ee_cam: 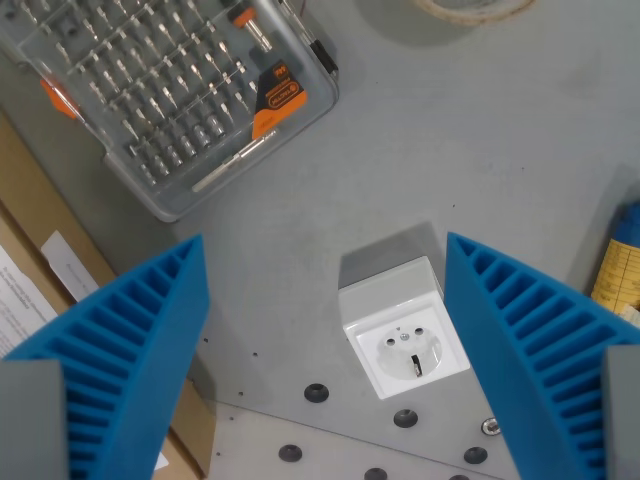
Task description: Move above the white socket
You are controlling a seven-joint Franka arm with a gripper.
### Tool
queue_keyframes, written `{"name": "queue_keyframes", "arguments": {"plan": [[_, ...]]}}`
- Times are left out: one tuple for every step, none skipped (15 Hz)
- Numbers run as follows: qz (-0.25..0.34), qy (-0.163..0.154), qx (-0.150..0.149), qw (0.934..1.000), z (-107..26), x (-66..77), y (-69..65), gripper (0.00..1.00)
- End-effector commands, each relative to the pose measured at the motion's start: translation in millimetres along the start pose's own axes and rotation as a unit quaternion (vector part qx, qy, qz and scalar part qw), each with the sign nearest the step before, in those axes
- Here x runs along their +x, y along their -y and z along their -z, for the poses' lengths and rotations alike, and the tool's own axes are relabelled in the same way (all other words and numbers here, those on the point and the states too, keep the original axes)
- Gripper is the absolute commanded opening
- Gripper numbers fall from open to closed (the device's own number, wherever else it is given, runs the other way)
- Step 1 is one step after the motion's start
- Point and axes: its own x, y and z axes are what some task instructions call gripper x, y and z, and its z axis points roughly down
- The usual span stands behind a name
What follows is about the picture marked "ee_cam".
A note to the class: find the grey metal plate with holes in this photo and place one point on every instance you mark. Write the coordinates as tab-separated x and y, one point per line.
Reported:
340	447

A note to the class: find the brown cardboard box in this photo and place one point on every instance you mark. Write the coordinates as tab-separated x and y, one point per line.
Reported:
30	210

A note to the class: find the silver extension rod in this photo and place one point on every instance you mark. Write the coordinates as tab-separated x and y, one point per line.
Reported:
235	161

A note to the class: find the clear screwdriver bit case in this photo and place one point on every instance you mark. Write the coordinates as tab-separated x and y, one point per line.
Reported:
165	115

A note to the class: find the printed white paper sheet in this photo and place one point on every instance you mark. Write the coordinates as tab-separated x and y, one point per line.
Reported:
20	305

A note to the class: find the white wall socket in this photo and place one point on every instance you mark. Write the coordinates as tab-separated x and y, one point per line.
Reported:
395	310

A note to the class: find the silver hex screw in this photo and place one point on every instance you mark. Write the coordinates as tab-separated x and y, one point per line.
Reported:
490	426

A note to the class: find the blue can with yellow label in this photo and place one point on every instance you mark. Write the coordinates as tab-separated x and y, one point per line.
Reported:
622	265

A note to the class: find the white tape roll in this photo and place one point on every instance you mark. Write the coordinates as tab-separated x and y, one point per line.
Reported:
475	11

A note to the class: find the white sticker label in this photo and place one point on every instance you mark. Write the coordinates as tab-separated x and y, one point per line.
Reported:
70	265

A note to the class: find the orange and black label card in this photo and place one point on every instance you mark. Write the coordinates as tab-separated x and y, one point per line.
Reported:
280	97

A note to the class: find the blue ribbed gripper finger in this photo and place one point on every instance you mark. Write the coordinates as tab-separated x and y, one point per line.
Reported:
150	320
505	320

